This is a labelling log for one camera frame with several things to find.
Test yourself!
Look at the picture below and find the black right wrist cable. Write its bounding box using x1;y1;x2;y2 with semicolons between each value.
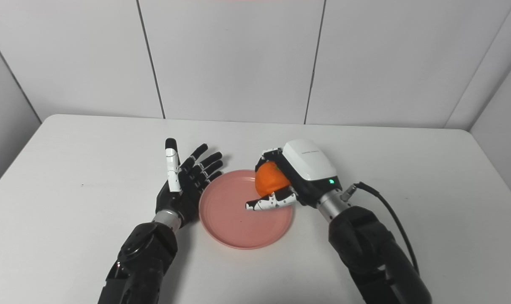
342;182;421;275

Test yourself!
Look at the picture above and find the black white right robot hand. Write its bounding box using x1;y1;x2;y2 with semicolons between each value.
245;139;342;211

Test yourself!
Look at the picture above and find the pink round plate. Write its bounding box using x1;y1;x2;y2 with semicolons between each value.
198;169;294;250

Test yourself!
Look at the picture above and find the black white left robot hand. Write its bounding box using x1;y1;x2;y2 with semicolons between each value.
155;138;223;226

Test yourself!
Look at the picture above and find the orange fruit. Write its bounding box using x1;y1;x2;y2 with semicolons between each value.
255;162;291;198

